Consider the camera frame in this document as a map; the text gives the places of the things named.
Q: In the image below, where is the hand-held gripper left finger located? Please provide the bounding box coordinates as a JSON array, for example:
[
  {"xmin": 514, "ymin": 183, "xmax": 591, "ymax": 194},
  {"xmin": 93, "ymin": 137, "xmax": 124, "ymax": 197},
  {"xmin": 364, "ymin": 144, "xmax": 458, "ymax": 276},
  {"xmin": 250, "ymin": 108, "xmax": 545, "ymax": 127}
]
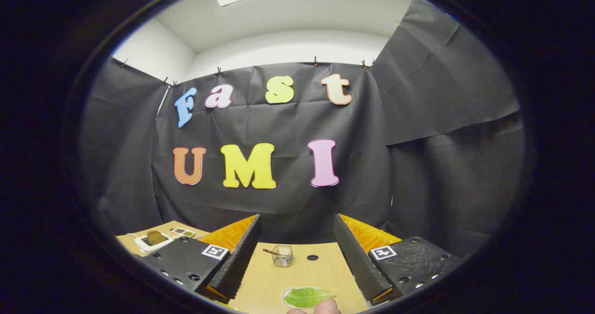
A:
[{"xmin": 139, "ymin": 214, "xmax": 261, "ymax": 305}]

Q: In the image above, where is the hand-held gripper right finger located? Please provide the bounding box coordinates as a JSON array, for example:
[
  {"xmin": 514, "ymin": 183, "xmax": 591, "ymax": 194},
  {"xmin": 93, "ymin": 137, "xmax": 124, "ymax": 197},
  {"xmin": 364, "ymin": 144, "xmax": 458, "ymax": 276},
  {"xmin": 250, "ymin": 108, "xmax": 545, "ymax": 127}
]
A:
[{"xmin": 333, "ymin": 214, "xmax": 463, "ymax": 307}]

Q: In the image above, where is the green lettuce leaf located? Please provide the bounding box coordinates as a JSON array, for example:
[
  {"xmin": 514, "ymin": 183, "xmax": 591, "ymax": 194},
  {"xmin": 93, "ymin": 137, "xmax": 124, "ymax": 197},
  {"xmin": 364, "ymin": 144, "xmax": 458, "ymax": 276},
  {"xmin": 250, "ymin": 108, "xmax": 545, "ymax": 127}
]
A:
[{"xmin": 281, "ymin": 286, "xmax": 337, "ymax": 310}]

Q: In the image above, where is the white toaster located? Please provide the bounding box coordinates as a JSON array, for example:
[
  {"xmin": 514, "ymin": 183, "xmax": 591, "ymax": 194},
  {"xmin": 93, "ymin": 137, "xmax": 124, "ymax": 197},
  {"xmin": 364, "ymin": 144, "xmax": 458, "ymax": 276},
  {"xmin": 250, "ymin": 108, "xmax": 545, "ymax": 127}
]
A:
[{"xmin": 134, "ymin": 230, "xmax": 175, "ymax": 253}]

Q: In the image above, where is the wire utensil holder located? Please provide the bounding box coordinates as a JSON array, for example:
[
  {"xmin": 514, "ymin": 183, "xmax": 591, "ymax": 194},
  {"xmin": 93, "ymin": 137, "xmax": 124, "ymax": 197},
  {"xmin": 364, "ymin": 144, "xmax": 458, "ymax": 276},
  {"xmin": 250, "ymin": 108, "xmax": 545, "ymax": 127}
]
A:
[{"xmin": 271, "ymin": 244, "xmax": 294, "ymax": 268}]

